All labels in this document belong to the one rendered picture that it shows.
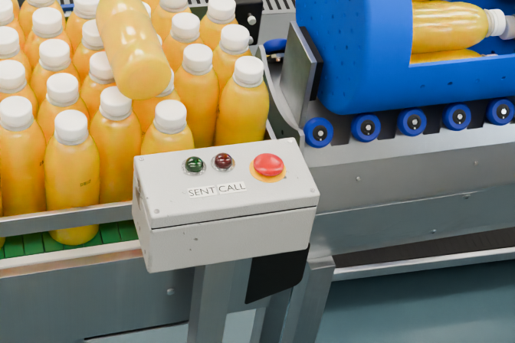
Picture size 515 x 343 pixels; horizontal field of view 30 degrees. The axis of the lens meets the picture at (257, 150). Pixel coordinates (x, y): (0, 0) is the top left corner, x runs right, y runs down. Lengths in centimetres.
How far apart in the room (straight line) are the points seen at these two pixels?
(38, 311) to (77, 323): 6
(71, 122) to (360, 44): 40
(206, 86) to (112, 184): 18
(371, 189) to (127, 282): 41
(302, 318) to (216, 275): 56
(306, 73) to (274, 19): 187
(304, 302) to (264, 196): 65
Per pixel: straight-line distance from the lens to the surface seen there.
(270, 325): 202
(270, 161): 112
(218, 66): 134
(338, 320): 240
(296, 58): 143
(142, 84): 120
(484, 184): 158
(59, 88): 123
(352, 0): 131
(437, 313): 248
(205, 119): 133
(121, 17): 123
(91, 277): 130
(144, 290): 135
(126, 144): 123
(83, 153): 119
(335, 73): 139
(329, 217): 151
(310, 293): 172
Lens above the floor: 189
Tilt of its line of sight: 43 degrees down
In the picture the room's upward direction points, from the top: 9 degrees clockwise
